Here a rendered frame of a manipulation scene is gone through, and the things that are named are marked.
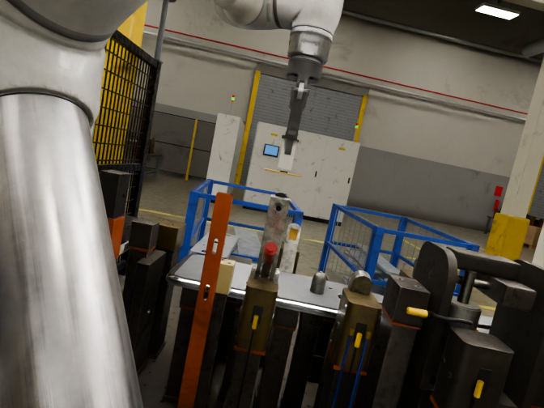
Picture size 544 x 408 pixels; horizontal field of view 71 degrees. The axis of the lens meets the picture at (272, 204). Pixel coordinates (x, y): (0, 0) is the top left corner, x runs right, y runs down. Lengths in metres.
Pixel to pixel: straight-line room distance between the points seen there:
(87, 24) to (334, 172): 8.59
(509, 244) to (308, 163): 4.29
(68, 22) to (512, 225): 8.01
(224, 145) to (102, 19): 8.20
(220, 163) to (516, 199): 5.90
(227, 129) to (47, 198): 8.27
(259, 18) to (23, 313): 0.72
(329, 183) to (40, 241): 8.65
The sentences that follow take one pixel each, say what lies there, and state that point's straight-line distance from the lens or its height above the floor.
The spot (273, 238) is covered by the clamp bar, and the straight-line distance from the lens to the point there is 0.70.
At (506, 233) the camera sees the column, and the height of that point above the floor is 0.77.
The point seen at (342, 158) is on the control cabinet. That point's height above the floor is 1.58.
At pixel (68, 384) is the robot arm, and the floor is 1.09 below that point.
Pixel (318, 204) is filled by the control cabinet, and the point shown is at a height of 0.42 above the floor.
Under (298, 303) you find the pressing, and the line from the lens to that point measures 0.80.
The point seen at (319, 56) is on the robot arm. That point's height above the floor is 1.50.
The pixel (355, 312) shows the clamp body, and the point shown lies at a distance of 0.67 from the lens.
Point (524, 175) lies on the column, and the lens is 8.25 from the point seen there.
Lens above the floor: 1.28
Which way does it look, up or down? 7 degrees down
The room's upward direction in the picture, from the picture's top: 11 degrees clockwise
